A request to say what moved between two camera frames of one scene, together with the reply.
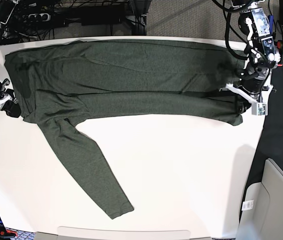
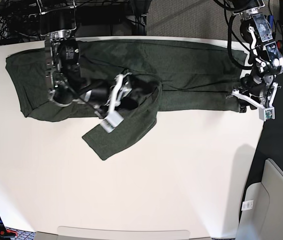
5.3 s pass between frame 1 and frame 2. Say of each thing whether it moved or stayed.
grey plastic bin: stayed
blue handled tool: stayed
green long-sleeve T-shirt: moved
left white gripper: moved
